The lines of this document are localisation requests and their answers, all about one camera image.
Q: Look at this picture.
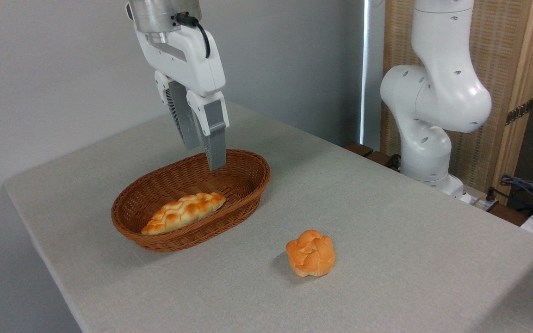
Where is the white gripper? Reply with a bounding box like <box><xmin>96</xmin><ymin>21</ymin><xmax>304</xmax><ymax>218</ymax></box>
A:
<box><xmin>125</xmin><ymin>2</ymin><xmax>230</xmax><ymax>172</ymax></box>

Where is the long braided bread loaf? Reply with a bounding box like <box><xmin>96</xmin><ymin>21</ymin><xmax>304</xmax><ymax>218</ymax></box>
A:
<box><xmin>141</xmin><ymin>192</ymin><xmax>226</xmax><ymax>236</ymax></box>

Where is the brown wicker oval basket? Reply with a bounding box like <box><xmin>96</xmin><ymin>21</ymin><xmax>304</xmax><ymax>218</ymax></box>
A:
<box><xmin>111</xmin><ymin>149</ymin><xmax>271</xmax><ymax>253</ymax></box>

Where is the round knotted bread roll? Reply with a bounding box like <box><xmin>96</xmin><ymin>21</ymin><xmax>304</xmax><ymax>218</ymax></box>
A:
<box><xmin>285</xmin><ymin>230</ymin><xmax>336</xmax><ymax>278</ymax></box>

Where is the silver metal wrist flange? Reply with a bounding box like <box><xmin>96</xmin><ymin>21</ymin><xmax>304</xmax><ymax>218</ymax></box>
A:
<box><xmin>128</xmin><ymin>0</ymin><xmax>202</xmax><ymax>44</ymax></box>

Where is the dark brown wooden block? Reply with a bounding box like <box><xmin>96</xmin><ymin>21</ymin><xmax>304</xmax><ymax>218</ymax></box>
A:
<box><xmin>343</xmin><ymin>142</ymin><xmax>374</xmax><ymax>158</ymax></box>

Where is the grey tablecloth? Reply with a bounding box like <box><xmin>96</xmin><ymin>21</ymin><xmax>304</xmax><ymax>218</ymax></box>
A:
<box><xmin>3</xmin><ymin>101</ymin><xmax>533</xmax><ymax>333</ymax></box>

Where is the white power strip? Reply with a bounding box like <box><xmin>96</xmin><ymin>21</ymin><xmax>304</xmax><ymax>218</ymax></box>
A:
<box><xmin>461</xmin><ymin>191</ymin><xmax>499</xmax><ymax>212</ymax></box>

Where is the woven wooden folding screen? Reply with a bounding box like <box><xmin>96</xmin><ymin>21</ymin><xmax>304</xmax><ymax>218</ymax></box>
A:
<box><xmin>380</xmin><ymin>0</ymin><xmax>533</xmax><ymax>204</ymax></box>

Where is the metal screen hinge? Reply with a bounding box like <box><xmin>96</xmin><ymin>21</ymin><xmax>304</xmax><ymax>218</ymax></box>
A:
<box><xmin>506</xmin><ymin>98</ymin><xmax>533</xmax><ymax>125</ymax></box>

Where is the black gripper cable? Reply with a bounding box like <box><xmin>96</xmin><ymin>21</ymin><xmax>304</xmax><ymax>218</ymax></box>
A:
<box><xmin>175</xmin><ymin>13</ymin><xmax>211</xmax><ymax>59</ymax></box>

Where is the blue-grey cable bundle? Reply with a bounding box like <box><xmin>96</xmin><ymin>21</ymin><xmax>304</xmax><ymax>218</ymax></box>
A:
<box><xmin>499</xmin><ymin>174</ymin><xmax>533</xmax><ymax>206</ymax></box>

